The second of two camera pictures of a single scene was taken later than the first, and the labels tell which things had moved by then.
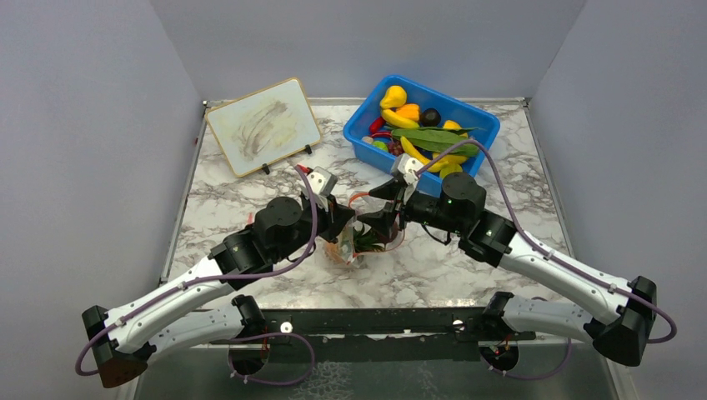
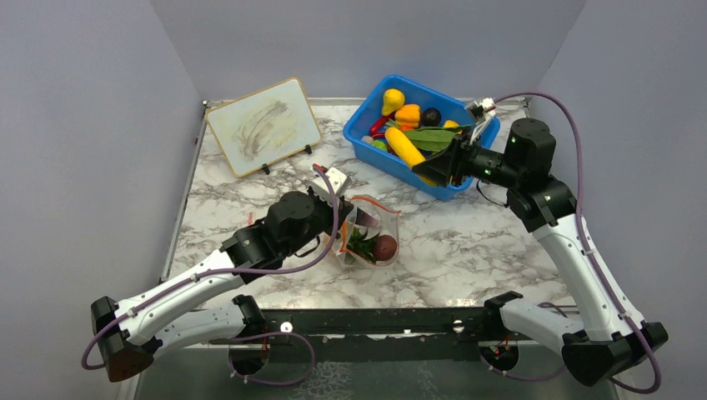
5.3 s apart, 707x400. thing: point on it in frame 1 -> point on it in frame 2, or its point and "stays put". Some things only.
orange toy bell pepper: (411, 110) stays put
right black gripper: (378, 219) -> (446, 165)
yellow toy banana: (393, 117) -> (406, 150)
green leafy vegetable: (438, 139) stays put
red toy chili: (375, 127) stays put
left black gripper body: (323, 219) stays put
